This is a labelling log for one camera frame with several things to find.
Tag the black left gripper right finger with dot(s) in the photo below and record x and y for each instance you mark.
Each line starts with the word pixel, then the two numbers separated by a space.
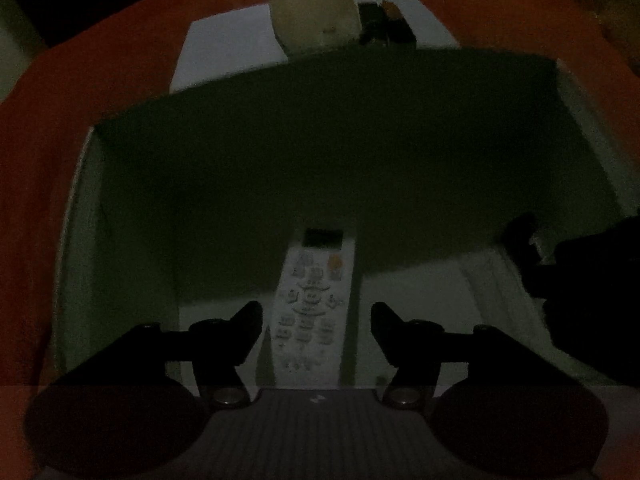
pixel 418 349

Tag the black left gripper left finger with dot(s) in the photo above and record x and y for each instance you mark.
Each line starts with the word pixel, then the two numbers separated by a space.
pixel 214 348

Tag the open white cardboard box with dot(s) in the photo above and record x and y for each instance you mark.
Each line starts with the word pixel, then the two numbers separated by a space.
pixel 449 165

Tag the white remote control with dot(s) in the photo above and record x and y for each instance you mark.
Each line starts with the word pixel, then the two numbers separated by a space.
pixel 310 310

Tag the orange red tablecloth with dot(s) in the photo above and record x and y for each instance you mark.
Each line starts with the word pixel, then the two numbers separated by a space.
pixel 132 55

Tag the black rectangular case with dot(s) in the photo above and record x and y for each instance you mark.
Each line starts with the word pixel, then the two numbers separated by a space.
pixel 384 26

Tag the white flat box lid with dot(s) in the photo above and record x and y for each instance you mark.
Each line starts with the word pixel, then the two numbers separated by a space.
pixel 238 41

